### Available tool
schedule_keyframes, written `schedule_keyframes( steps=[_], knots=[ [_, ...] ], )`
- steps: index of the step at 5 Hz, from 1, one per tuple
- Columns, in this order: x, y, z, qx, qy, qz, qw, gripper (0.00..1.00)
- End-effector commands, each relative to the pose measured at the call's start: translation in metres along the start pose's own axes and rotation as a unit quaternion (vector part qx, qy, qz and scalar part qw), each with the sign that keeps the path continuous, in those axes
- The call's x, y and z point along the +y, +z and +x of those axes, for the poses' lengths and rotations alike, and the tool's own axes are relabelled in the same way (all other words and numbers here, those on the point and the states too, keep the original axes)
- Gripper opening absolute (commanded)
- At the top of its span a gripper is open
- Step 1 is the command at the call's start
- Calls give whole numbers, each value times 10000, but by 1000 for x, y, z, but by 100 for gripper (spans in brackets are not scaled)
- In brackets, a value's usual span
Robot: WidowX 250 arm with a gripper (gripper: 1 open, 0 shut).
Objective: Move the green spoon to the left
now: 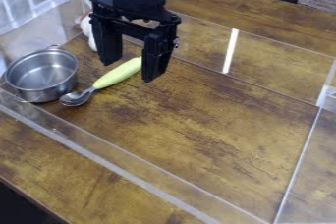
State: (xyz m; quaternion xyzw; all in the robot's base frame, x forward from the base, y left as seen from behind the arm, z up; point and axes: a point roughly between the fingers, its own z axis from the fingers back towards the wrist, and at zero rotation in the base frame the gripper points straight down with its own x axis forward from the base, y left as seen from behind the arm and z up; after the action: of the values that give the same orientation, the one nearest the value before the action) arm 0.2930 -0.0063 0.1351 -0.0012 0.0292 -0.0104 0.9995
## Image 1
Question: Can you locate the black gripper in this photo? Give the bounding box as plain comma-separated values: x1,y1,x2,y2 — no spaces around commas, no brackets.
90,0,181,83

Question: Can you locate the green handled metal spoon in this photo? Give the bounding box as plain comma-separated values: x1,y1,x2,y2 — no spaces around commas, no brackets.
58,57,141,106

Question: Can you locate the white plush toy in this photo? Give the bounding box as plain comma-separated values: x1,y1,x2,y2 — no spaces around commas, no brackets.
74,10,97,51

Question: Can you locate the small steel pot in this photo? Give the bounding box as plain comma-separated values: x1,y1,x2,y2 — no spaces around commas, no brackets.
3,46,78,103

